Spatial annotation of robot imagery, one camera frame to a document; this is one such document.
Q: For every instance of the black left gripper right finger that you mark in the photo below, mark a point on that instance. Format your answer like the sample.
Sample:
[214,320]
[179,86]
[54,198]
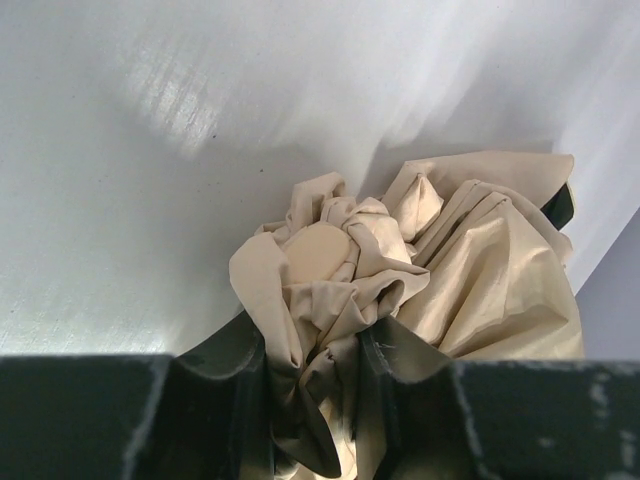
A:
[423,415]

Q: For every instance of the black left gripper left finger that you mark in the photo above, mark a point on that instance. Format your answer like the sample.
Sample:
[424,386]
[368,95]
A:
[200,415]

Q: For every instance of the beige and black folding umbrella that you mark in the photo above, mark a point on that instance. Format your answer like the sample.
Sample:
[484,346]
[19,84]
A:
[458,250]

